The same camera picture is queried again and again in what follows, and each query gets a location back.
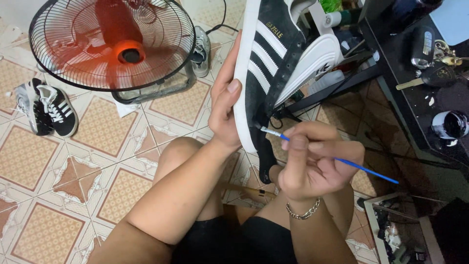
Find light blue sheet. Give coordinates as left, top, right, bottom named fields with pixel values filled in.
left=429, top=0, right=469, bottom=47

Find person's right hand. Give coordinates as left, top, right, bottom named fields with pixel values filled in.
left=277, top=121, right=365, bottom=203

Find black table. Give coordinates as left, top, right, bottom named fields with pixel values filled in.
left=358, top=0, right=469, bottom=170

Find white shoe insole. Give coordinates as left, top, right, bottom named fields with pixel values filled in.
left=274, top=34, right=345, bottom=107

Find black car key fob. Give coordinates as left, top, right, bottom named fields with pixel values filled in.
left=410, top=26, right=437, bottom=70

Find grey laced sneaker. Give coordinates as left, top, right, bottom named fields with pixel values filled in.
left=190, top=26, right=212, bottom=78

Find white tray of tools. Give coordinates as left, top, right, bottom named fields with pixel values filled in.
left=363, top=193, right=448, bottom=264

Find grey and black sneaker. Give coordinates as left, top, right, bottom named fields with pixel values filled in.
left=13, top=78, right=54, bottom=136

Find open jar of black paint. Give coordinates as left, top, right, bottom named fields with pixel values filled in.
left=431, top=110, right=469, bottom=140

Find thin black floor cable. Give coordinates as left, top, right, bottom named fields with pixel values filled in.
left=366, top=147, right=469, bottom=171

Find black fan with orange blades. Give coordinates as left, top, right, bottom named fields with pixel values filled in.
left=29, top=0, right=197, bottom=105

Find thin blue paintbrush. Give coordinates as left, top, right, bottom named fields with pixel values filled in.
left=260, top=127, right=399, bottom=184

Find black key with beige blade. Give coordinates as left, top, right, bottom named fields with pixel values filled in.
left=395, top=65, right=457, bottom=91

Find black shorts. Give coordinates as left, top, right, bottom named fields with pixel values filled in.
left=171, top=216, right=298, bottom=264

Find black white-striped laced sneaker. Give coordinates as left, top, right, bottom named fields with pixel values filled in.
left=36, top=85, right=79, bottom=138

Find black suede white-striped sneaker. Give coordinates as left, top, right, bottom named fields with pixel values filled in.
left=233, top=0, right=317, bottom=185

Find silver chain bracelet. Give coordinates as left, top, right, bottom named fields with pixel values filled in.
left=285, top=198, right=321, bottom=220

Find white crumpled paper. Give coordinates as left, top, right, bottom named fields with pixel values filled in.
left=114, top=100, right=141, bottom=118

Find bunch of metal keys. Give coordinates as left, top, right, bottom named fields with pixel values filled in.
left=434, top=39, right=469, bottom=67

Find black fan cable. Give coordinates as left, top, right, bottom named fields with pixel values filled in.
left=205, top=0, right=239, bottom=36

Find black shoelace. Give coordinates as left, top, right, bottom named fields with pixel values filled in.
left=271, top=104, right=303, bottom=130

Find dark bottle with white cap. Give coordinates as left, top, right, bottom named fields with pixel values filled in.
left=323, top=8, right=363, bottom=28

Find wooden stick brush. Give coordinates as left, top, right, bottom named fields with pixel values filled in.
left=221, top=183, right=277, bottom=199

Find black glossy bag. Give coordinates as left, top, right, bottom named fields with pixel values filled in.
left=366, top=0, right=444, bottom=38

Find green plastic bag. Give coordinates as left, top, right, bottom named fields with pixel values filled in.
left=318, top=0, right=343, bottom=14

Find person's left hand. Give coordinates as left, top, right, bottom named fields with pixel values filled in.
left=208, top=31, right=243, bottom=153

